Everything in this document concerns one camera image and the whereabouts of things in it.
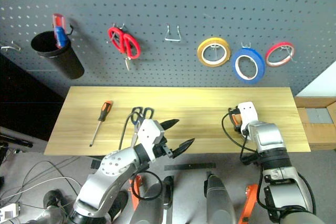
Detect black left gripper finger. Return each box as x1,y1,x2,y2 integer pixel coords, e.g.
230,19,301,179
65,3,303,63
160,119,180,131
171,137,196,159

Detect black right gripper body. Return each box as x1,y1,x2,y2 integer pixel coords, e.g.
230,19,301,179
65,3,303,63
227,106,243,132

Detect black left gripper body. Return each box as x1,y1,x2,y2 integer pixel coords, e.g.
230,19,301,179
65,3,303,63
153,136,175,159

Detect blue tape roll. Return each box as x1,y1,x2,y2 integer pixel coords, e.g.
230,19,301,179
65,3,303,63
230,47,266,85

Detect yellow tape roll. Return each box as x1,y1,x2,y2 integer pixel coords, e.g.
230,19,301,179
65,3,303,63
197,37,232,68

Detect red tape roll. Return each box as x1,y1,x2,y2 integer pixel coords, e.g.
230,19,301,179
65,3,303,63
265,41,296,68

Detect dark grey pegboard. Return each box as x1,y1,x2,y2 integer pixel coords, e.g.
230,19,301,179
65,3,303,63
0,0,336,97

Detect black flat strip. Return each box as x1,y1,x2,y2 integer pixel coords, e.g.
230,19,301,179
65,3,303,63
164,163,217,172

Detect grey rounded shape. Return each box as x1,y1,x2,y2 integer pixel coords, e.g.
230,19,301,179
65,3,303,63
204,172,237,224
130,182,164,224

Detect orange black screwdriver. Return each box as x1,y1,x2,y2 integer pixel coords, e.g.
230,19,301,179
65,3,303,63
89,100,114,147

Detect brown cardboard box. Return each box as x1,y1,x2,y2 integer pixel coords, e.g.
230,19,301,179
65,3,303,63
293,96,336,152

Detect black cup holder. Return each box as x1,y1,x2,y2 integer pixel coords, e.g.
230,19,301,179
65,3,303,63
30,31,85,80

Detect black round object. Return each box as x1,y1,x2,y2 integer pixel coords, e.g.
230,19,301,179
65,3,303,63
43,189,61,209

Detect red blue utility knife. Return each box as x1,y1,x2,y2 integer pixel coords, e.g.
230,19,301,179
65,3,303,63
52,13,70,50

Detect dark cabinet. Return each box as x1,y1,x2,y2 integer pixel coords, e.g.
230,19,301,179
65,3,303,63
0,52,67,142

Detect white power adapter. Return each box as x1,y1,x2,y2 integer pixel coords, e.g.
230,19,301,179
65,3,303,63
0,202,22,221

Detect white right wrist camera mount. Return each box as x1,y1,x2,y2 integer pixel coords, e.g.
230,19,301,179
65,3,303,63
237,101,259,131

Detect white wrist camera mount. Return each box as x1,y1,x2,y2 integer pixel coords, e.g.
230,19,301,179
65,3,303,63
136,119,166,154
237,101,259,131

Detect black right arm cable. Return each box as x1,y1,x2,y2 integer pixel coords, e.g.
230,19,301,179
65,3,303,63
222,113,259,166

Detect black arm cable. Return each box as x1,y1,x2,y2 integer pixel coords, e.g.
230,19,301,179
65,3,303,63
222,113,259,166
118,112,164,201

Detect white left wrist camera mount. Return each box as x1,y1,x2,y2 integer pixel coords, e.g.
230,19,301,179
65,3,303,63
136,119,166,154

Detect black handled scissors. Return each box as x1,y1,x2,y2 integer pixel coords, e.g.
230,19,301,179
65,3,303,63
130,106,155,148

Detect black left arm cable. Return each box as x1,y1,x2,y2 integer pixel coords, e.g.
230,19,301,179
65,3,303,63
118,112,164,201

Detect orange bracket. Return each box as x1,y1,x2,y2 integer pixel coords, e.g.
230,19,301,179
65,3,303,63
128,175,144,211
238,184,259,224

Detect silver wire loop hook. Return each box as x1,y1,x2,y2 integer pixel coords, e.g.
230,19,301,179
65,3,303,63
164,24,182,42

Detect red handled scissors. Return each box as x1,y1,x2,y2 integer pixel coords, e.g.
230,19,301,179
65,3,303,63
107,26,142,71

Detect grey floor cables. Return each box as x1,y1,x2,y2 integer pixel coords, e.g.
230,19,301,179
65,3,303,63
0,155,82,210

